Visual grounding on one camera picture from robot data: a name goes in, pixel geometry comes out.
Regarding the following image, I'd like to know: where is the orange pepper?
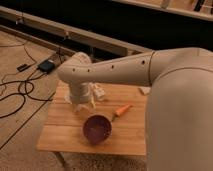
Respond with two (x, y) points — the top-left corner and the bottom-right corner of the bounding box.
(112, 104), (131, 121)

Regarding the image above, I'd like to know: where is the wooden table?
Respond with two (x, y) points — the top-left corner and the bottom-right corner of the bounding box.
(37, 82), (147, 156)

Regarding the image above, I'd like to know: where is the black floor cable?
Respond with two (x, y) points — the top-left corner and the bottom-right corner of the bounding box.
(0, 39), (64, 120)

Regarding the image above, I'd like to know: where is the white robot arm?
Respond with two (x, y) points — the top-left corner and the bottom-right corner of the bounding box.
(58, 47), (213, 171)

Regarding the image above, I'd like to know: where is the dark purple bowl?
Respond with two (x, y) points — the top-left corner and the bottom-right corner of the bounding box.
(82, 115), (112, 144)

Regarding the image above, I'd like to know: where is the small black device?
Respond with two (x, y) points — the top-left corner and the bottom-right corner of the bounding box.
(17, 64), (30, 72)

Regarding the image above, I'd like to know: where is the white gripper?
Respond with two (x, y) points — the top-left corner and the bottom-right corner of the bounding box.
(68, 83), (92, 112)

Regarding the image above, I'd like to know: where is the black power adapter box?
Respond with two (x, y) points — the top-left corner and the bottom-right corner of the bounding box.
(37, 60), (55, 74)

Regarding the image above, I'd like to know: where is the red black snack packet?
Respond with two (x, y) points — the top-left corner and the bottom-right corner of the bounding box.
(139, 86), (151, 95)

